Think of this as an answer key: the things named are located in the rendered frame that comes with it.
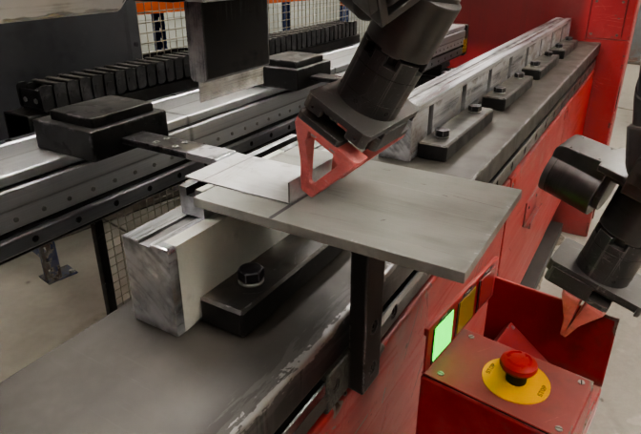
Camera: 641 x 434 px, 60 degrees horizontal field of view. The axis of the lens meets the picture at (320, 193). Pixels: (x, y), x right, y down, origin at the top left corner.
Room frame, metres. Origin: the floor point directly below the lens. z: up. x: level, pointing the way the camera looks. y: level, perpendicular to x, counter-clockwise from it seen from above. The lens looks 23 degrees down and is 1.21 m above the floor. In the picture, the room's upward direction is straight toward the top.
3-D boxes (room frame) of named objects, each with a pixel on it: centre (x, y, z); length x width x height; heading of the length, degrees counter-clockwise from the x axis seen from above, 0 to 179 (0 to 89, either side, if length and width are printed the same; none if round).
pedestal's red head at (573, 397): (0.52, -0.24, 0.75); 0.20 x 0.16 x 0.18; 142
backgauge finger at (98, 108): (0.65, 0.22, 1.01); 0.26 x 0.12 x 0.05; 59
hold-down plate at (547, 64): (1.74, -0.69, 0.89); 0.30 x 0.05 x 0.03; 149
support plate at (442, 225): (0.49, -0.04, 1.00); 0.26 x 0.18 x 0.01; 59
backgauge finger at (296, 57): (1.02, -0.01, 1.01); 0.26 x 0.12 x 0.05; 59
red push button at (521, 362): (0.48, -0.22, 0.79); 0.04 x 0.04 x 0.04
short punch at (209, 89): (0.57, 0.09, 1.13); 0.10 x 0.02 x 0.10; 149
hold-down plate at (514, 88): (1.40, -0.48, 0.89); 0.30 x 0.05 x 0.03; 149
